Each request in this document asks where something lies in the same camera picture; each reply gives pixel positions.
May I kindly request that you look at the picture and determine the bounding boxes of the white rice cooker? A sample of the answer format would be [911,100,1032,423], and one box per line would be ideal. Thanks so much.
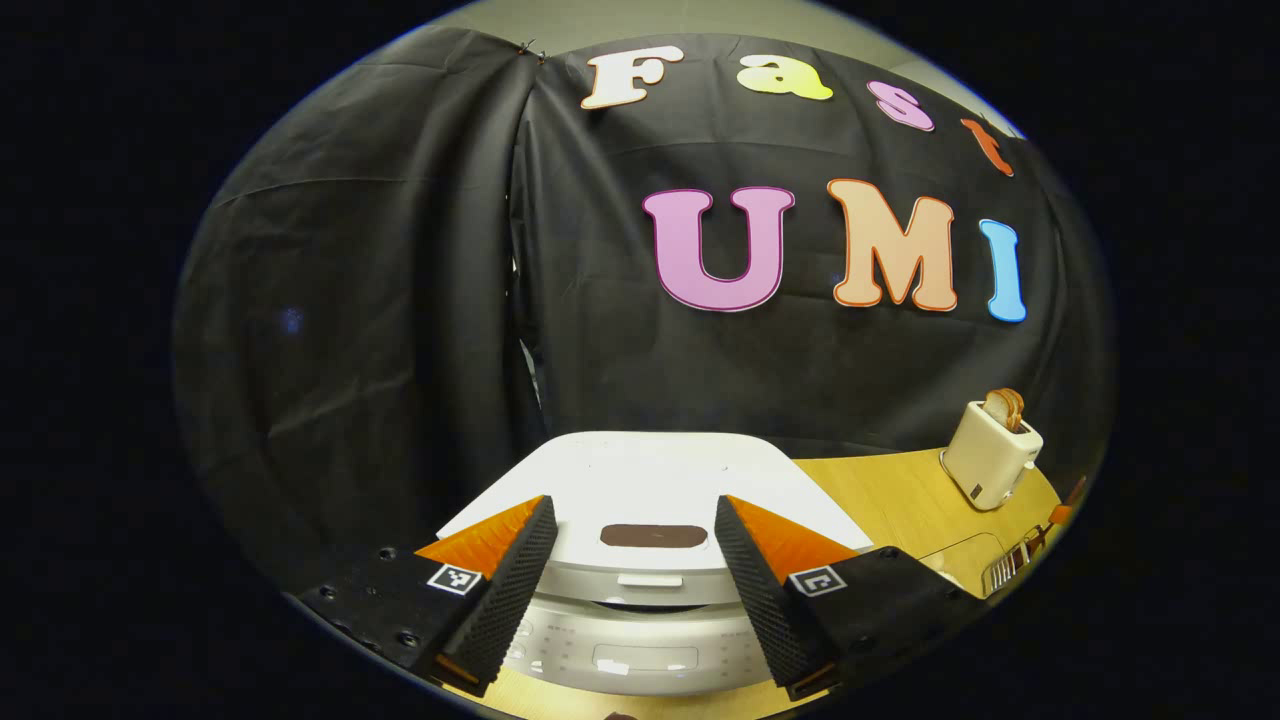
[436,430,877,699]

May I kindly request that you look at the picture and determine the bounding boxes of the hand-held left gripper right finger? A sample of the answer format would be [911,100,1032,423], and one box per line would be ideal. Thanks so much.
[712,494,988,701]

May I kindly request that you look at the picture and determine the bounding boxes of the brown wooden spoon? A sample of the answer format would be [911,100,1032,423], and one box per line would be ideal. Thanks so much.
[1030,475,1089,550]

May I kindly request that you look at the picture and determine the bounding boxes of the clear plastic container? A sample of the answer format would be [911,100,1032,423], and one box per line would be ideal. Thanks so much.
[904,532,1007,593]

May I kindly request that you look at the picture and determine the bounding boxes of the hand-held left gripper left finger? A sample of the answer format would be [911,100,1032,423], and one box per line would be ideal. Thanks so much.
[295,494,559,699]

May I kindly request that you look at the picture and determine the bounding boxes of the white toaster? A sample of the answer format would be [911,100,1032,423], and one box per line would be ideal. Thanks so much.
[939,398,1045,512]

